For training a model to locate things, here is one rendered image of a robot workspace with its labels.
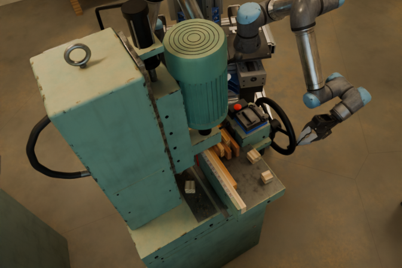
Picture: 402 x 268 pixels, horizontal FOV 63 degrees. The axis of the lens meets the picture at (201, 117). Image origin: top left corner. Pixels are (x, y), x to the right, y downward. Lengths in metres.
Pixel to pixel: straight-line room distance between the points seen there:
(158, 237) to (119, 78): 0.73
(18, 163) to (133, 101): 2.09
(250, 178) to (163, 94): 0.55
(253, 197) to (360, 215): 1.18
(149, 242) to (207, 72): 0.71
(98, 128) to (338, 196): 1.80
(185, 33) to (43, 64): 0.37
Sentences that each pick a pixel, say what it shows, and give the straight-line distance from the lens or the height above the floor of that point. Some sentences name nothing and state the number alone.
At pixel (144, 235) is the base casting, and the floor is 0.80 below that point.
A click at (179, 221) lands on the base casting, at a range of 1.33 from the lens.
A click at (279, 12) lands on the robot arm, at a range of 1.71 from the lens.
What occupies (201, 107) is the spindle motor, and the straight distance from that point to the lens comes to 0.99.
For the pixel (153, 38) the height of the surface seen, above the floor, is 1.53.
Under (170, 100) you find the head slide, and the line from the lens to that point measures 0.91.
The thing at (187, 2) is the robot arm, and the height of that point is 1.21.
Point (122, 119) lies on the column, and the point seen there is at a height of 1.41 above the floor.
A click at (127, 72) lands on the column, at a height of 1.52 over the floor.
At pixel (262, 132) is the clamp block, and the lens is 1.35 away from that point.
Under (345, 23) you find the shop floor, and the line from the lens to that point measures 3.51.
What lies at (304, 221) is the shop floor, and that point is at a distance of 2.21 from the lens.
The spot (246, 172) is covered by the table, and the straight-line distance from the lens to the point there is 1.28.
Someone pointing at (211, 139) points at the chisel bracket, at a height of 1.02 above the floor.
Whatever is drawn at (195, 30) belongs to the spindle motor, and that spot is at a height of 1.47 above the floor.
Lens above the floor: 2.04
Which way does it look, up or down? 52 degrees down
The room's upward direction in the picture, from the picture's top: 7 degrees counter-clockwise
